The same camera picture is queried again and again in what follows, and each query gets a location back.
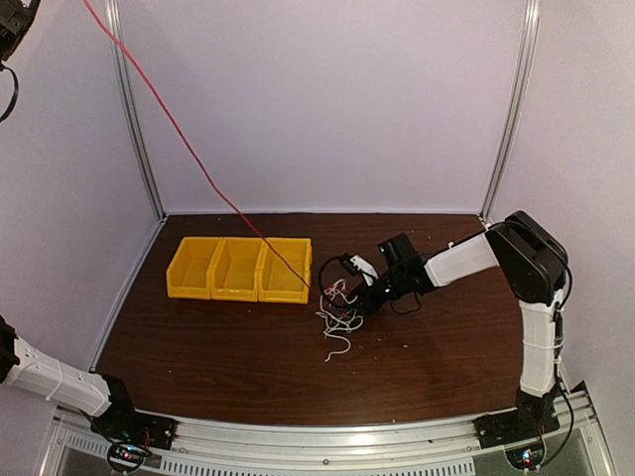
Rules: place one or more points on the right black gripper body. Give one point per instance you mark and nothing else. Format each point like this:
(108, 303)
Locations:
(379, 299)

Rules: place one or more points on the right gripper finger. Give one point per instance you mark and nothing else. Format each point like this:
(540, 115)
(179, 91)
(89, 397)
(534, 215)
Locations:
(365, 309)
(347, 298)

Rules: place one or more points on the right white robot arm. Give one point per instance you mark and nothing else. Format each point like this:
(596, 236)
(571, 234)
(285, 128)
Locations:
(536, 268)

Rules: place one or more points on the circuit board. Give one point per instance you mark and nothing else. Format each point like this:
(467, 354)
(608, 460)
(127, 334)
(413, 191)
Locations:
(122, 456)
(526, 457)

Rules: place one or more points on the front aluminium rail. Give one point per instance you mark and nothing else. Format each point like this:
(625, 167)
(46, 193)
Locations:
(447, 446)

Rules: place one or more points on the left aluminium frame post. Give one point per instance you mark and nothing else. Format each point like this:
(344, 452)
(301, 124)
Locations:
(131, 115)

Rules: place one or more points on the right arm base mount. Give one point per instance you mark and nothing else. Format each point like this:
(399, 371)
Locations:
(516, 424)

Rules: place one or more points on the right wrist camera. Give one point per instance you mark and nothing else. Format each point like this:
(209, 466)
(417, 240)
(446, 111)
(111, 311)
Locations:
(356, 265)

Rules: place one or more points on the right circuit board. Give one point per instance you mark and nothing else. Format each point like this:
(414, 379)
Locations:
(526, 457)

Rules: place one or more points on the aluminium frame post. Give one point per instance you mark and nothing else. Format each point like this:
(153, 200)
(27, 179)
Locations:
(131, 115)
(525, 60)

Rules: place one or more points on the right aluminium frame post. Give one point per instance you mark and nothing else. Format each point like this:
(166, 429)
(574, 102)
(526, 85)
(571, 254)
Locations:
(525, 60)

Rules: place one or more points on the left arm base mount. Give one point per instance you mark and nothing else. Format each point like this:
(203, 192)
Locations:
(121, 421)

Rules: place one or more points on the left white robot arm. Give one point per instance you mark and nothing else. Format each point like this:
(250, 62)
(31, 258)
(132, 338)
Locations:
(102, 398)

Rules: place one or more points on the right yellow plastic bin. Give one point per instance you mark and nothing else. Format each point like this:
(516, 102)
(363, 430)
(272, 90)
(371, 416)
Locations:
(286, 268)

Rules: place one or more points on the yellow plastic bin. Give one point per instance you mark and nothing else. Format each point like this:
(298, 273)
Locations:
(236, 268)
(188, 273)
(286, 268)

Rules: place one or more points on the left yellow plastic bin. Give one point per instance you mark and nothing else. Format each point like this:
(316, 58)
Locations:
(188, 273)

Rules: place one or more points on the left circuit board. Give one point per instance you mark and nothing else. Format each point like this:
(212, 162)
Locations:
(122, 456)

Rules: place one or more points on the middle yellow plastic bin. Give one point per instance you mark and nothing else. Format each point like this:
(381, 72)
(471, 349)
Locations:
(236, 268)

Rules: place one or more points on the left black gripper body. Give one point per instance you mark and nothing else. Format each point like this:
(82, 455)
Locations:
(14, 23)

